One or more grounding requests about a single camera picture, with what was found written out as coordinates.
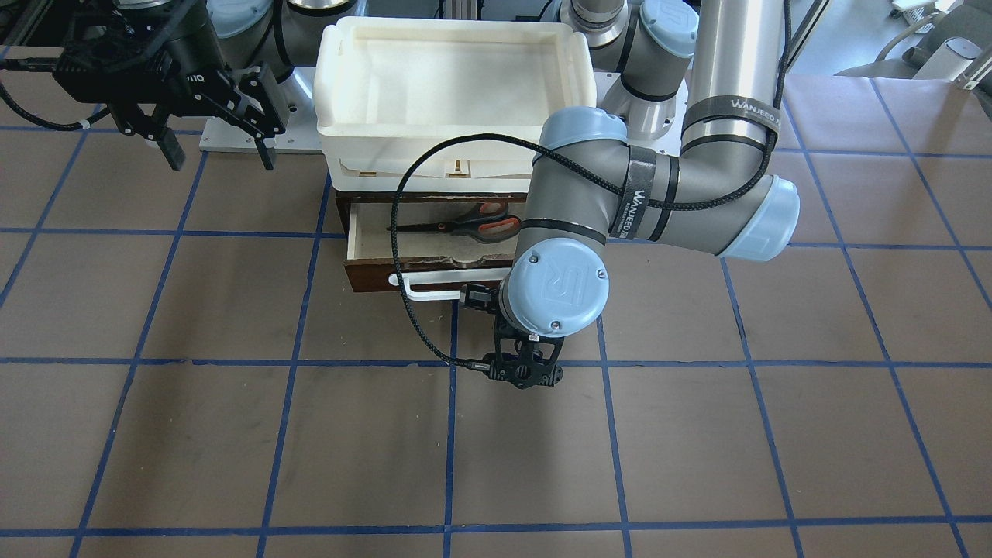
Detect grey orange scissors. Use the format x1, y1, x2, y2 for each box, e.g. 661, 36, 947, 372
387, 201, 522, 244

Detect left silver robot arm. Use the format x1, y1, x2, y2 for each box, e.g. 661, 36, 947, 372
460, 1, 800, 388

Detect wooden drawer with white handle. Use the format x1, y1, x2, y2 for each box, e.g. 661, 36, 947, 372
336, 195, 516, 293

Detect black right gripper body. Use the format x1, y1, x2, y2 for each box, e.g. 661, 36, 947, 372
53, 1, 290, 147

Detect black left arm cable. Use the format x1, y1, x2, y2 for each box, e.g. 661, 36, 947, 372
387, 0, 793, 370

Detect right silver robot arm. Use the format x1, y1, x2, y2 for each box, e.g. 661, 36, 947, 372
50, 1, 367, 170

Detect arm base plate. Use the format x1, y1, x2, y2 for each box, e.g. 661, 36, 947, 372
624, 70, 691, 156
199, 67, 322, 154

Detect dark brown drawer cabinet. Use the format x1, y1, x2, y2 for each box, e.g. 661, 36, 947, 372
332, 174, 585, 235

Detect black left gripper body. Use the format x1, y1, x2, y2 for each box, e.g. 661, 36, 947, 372
461, 284, 564, 389

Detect white plastic tray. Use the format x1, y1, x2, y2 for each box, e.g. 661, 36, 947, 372
313, 17, 598, 193

